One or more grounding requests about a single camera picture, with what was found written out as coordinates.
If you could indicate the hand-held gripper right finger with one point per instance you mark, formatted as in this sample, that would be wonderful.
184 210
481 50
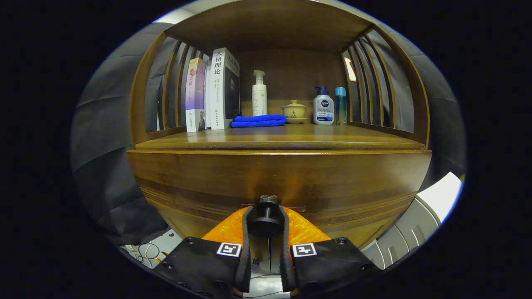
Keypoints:
328 265

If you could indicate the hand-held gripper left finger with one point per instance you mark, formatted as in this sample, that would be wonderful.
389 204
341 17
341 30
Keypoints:
199 265

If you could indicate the black drawer knob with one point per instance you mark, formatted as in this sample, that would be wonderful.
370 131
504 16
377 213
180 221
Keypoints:
266 218

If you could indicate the wooden countertop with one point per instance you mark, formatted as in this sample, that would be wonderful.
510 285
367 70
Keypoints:
291 135

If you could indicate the wooden cabinet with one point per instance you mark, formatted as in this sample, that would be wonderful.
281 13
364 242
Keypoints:
270 25

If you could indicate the grey slatted panel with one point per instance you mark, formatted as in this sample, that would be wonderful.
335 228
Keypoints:
399 236

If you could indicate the blue folded cloth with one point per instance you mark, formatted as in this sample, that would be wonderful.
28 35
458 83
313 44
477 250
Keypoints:
257 121

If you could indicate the white bottle blue pump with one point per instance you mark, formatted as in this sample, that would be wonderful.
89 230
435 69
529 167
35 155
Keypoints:
323 110

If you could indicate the yellow lidded teacup with saucer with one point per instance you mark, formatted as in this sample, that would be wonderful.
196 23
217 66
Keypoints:
294 111

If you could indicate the clear blue bottle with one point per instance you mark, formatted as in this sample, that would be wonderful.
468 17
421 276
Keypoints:
341 106

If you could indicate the thin white book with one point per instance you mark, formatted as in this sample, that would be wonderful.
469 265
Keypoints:
208 99

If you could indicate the purple book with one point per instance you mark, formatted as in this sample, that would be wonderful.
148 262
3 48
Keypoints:
195 95

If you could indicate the thick grey white book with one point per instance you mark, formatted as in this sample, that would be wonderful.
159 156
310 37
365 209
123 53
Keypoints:
220 91

